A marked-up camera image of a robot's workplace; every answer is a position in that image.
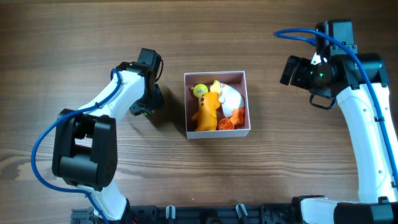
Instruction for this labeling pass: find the orange dinosaur toy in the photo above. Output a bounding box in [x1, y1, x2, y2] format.
[192, 92, 221, 131]

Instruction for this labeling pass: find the yellow wooden rattle drum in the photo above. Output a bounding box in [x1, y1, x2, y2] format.
[191, 83, 209, 106]

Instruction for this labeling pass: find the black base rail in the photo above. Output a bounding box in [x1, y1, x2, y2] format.
[70, 202, 348, 224]

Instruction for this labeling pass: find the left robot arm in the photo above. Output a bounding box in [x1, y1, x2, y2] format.
[52, 48, 164, 223]

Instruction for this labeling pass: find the orange plastic wheel toy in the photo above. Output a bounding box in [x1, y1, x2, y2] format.
[218, 118, 234, 130]

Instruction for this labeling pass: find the white plush duck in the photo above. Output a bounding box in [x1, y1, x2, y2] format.
[210, 80, 245, 125]

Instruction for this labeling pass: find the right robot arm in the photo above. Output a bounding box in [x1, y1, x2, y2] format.
[275, 20, 397, 223]

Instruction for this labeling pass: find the white cardboard box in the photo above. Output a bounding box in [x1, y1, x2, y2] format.
[184, 71, 251, 139]

